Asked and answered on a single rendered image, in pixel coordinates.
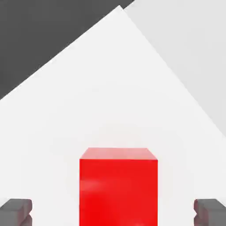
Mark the small red cube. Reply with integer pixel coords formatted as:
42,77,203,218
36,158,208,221
79,147,158,226

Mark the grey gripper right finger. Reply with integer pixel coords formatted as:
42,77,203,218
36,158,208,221
193,198,226,226

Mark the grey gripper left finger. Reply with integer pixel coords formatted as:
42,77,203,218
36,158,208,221
0,198,33,226

